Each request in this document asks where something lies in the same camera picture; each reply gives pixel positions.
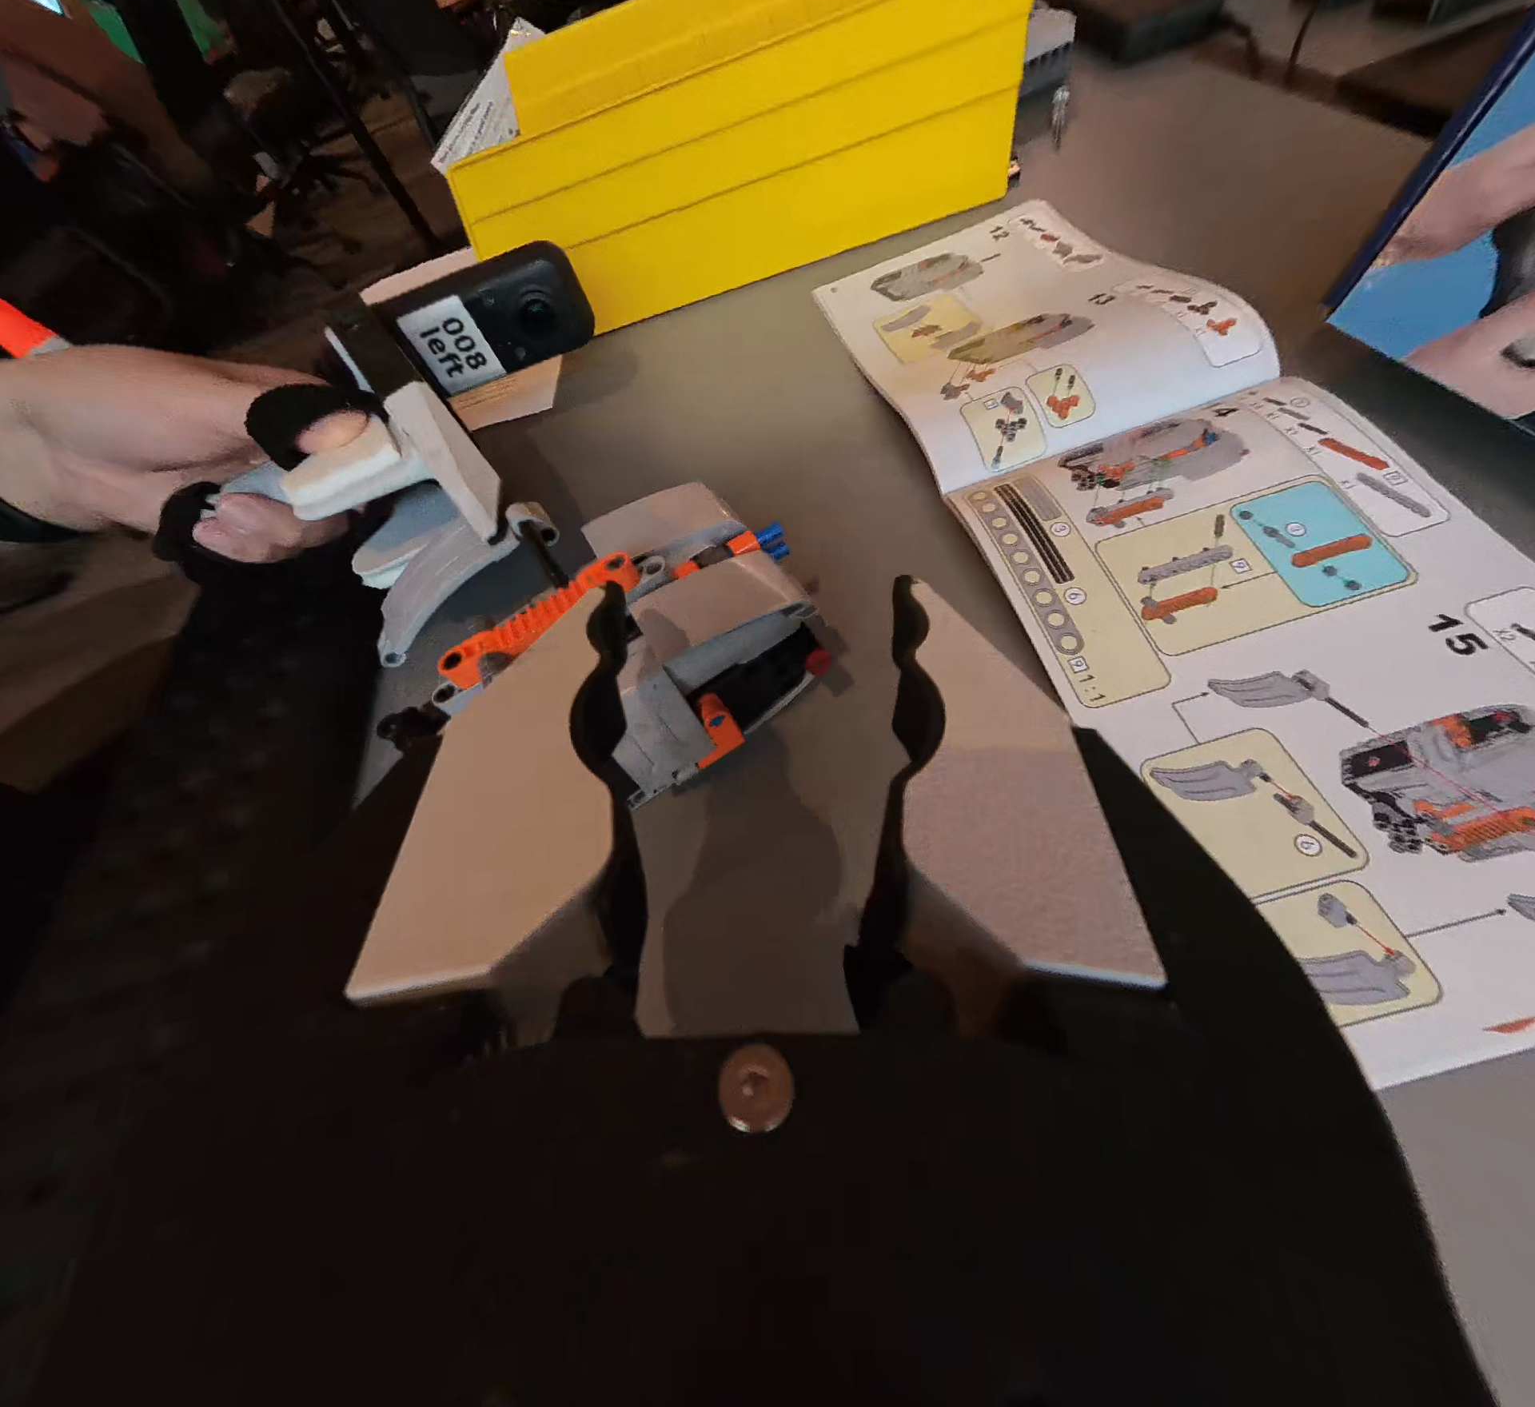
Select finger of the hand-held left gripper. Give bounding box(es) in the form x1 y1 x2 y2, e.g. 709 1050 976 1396
381 381 506 545

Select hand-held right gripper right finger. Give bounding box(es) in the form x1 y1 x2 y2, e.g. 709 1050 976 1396
845 576 1170 991

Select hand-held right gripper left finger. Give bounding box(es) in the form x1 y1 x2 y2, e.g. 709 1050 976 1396
345 579 653 1007

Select grey curved panel assembly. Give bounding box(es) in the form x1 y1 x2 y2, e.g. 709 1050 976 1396
354 496 568 671

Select grey orange toy robot body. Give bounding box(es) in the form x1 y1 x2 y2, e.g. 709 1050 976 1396
378 483 850 803

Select person's left hand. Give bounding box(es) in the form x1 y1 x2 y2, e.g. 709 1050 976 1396
0 342 386 568

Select white paper sheet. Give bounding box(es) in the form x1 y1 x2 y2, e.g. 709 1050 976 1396
429 16 530 174

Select yellow plastic bin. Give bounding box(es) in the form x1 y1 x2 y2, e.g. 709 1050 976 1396
447 0 1054 337

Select open instruction manual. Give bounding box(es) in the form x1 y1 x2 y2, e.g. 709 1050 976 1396
813 198 1535 1092

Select grey plastic part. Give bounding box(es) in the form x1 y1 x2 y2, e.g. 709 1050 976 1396
1018 2 1080 155

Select robot kit box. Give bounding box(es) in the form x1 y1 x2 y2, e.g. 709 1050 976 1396
1323 21 1535 424

